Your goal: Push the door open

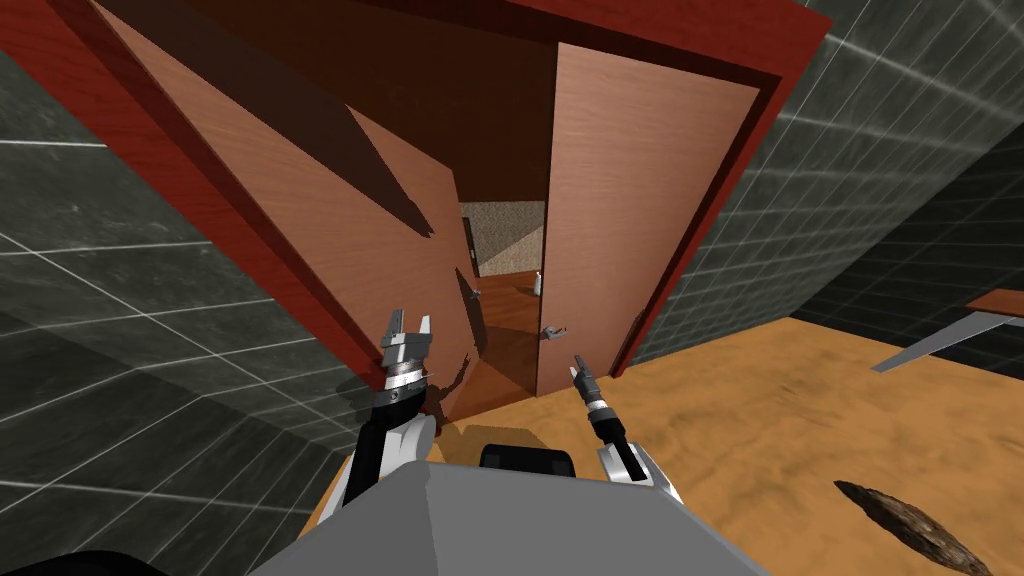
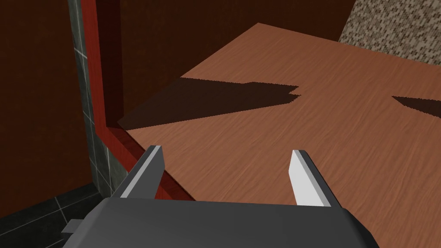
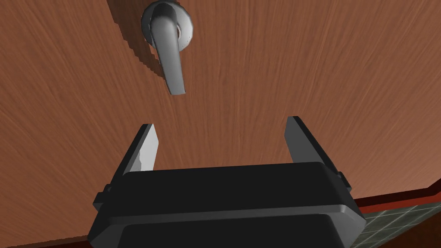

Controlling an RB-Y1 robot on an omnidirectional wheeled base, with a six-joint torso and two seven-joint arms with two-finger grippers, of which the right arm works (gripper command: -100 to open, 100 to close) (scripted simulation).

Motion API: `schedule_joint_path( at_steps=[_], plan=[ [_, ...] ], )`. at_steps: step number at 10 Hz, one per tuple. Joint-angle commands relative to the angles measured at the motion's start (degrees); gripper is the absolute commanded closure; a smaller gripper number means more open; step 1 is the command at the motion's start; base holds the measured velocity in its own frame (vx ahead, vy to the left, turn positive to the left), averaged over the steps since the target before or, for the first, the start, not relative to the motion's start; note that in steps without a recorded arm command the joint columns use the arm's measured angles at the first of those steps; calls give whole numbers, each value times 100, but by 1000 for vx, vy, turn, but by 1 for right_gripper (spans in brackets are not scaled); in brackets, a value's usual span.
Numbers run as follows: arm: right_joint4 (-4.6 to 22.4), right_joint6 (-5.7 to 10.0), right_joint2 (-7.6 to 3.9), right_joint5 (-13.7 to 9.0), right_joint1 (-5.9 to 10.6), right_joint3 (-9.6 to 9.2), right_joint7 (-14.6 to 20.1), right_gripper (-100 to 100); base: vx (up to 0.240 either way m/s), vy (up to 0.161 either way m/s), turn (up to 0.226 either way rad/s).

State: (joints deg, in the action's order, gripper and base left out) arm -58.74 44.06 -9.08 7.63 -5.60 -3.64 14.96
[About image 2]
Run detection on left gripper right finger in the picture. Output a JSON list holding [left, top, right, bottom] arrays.
[[288, 149, 342, 208]]

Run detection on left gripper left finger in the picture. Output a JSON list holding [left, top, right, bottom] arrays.
[[112, 145, 166, 200]]

